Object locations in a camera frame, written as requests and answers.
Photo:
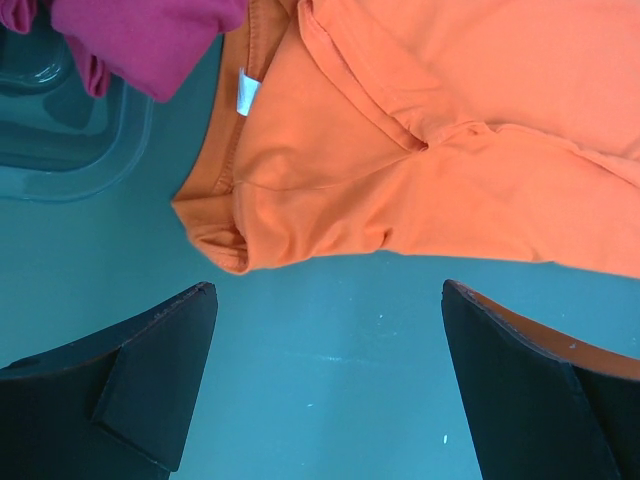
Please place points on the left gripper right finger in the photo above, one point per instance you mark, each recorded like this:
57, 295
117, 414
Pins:
540, 404

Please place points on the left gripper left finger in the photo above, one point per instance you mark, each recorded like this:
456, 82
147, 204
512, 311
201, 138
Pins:
116, 404

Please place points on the orange t shirt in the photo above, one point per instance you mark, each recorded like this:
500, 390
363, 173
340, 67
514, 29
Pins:
501, 130

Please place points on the grey plastic bin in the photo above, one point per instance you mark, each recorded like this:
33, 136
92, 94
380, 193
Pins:
58, 143

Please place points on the magenta t shirt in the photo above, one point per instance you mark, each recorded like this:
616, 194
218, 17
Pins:
152, 45

